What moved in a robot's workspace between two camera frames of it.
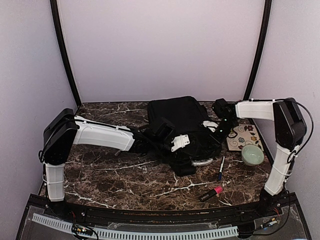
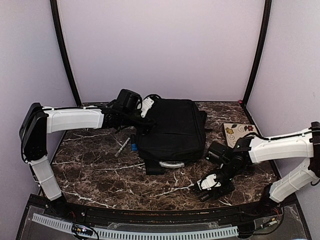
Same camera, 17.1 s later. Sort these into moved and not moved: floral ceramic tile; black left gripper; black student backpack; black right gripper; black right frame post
Moved: black right gripper; black student backpack; black left gripper
Not moved: floral ceramic tile; black right frame post
